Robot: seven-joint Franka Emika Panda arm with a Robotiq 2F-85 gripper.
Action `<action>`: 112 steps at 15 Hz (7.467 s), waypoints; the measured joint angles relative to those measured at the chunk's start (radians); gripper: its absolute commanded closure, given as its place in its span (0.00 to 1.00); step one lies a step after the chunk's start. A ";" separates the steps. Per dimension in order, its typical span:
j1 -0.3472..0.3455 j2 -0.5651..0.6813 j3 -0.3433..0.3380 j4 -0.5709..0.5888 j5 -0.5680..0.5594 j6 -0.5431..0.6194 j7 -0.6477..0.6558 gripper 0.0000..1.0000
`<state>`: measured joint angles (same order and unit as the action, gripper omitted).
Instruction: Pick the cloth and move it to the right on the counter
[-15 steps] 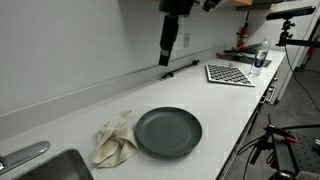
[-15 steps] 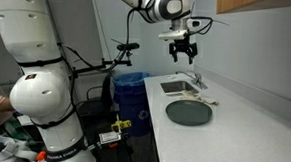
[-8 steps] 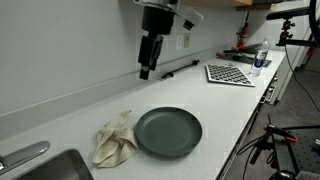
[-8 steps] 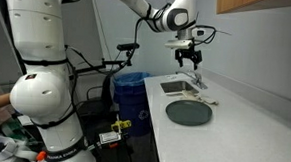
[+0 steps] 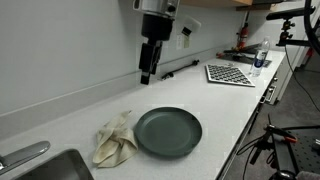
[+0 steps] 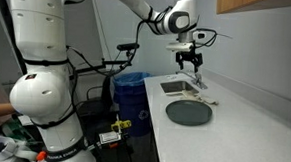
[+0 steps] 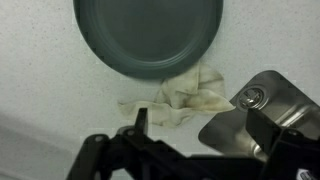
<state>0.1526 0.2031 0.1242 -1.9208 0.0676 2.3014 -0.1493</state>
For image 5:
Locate white wall switch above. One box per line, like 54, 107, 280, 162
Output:
175, 34, 184, 51

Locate black bar camera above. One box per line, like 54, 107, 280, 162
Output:
265, 4, 317, 22

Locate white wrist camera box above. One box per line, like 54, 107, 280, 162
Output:
180, 15, 203, 38

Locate cream cloth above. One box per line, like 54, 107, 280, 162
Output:
92, 110, 139, 169

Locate black hanging cable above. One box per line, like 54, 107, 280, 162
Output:
284, 44, 320, 113

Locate red fire extinguisher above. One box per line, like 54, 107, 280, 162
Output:
235, 11, 250, 52

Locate silver drawer handle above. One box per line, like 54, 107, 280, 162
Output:
264, 84, 278, 105

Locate stainless steel sink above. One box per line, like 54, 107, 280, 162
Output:
13, 148, 95, 180

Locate black floor cables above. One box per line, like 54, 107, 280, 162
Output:
235, 132, 273, 180

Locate silver faucet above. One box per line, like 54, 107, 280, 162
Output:
0, 140, 52, 176

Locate black mat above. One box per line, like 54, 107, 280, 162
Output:
229, 53, 273, 69

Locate checkerboard calibration board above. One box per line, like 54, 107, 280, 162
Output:
204, 63, 256, 88

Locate dark green round plate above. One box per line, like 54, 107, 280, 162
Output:
134, 106, 203, 158

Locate black perforated breadboard table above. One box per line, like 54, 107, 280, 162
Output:
272, 125, 320, 180

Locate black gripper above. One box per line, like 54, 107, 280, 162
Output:
138, 13, 174, 85

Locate wooden wall cabinet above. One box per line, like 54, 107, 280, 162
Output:
179, 0, 284, 12

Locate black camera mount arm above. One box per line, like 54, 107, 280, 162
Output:
275, 19, 320, 48

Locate black cable with plug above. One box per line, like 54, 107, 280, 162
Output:
160, 59, 201, 81

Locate beige wall outlet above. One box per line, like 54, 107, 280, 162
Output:
183, 35, 191, 50

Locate clear plastic water bottle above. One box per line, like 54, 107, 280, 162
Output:
249, 36, 271, 78

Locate black tool with red end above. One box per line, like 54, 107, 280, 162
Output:
215, 43, 262, 60

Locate black clamp with red handle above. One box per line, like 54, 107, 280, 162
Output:
264, 123, 298, 144

